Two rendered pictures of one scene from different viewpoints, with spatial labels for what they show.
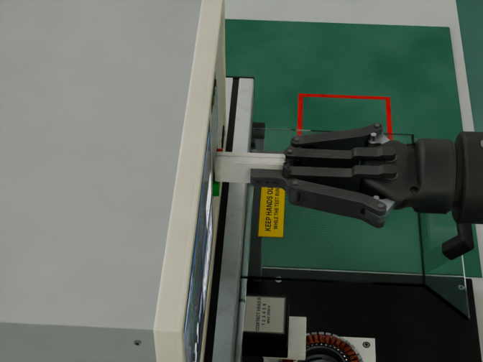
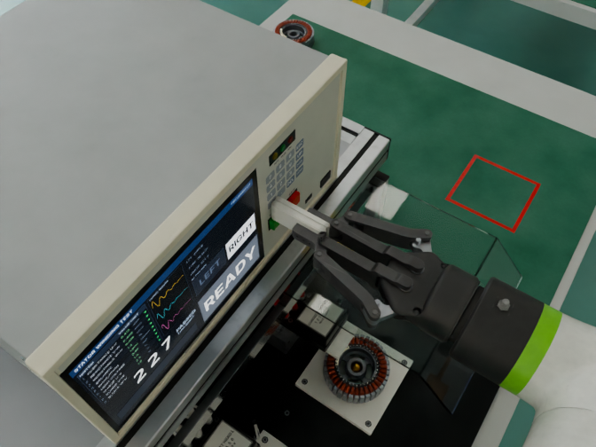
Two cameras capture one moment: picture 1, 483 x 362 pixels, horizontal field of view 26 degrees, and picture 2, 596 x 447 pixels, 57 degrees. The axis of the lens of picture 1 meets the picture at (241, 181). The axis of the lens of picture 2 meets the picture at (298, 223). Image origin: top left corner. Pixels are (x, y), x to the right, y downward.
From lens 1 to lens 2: 0.53 m
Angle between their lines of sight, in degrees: 22
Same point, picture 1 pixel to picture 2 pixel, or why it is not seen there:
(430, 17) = not seen: outside the picture
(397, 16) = (584, 125)
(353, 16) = (551, 113)
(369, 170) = (388, 273)
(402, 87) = (554, 180)
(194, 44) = (285, 98)
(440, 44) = not seen: outside the picture
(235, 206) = not seen: hidden behind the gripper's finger
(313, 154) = (354, 234)
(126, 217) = (100, 236)
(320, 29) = (519, 113)
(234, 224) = (292, 253)
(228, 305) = (239, 318)
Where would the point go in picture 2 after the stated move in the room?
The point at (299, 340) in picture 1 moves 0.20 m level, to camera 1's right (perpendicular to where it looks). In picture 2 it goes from (341, 344) to (458, 408)
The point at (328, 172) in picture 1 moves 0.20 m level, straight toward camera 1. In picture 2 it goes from (353, 257) to (227, 410)
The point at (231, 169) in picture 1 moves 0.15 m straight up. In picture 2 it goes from (282, 215) to (278, 120)
